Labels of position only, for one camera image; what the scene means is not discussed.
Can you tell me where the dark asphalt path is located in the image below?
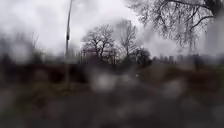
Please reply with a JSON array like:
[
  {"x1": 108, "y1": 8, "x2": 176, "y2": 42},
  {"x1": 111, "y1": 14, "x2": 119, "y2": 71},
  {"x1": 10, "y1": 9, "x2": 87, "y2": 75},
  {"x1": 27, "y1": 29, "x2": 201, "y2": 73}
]
[{"x1": 0, "y1": 81, "x2": 224, "y2": 128}]

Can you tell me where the tall grey pole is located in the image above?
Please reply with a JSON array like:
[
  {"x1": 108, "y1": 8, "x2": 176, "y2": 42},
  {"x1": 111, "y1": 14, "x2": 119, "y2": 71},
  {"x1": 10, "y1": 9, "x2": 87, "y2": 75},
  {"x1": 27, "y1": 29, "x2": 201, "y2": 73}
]
[{"x1": 64, "y1": 0, "x2": 74, "y2": 84}]

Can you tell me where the group of bare trees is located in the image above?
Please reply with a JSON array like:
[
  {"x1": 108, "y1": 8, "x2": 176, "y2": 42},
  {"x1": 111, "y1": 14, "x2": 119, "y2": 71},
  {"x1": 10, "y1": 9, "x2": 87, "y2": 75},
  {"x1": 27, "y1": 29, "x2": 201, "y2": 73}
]
[{"x1": 79, "y1": 19, "x2": 153, "y2": 67}]

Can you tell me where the grass verge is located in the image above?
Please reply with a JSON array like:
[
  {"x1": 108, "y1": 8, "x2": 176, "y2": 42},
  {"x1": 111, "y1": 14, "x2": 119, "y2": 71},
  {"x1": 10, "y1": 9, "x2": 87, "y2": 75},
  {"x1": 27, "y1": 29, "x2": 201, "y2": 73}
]
[
  {"x1": 0, "y1": 79, "x2": 93, "y2": 103},
  {"x1": 139, "y1": 63, "x2": 224, "y2": 93}
]

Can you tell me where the dark hedge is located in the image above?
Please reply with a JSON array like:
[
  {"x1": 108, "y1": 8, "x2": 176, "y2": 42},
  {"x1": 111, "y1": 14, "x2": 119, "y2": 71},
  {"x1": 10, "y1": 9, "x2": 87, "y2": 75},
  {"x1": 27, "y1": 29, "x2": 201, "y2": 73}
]
[{"x1": 0, "y1": 59, "x2": 89, "y2": 85}]

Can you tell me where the large bare tree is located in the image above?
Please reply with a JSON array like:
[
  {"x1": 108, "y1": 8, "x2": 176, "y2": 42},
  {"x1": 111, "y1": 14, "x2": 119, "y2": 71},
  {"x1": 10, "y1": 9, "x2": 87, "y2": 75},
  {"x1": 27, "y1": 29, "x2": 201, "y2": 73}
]
[{"x1": 126, "y1": 0, "x2": 224, "y2": 53}]

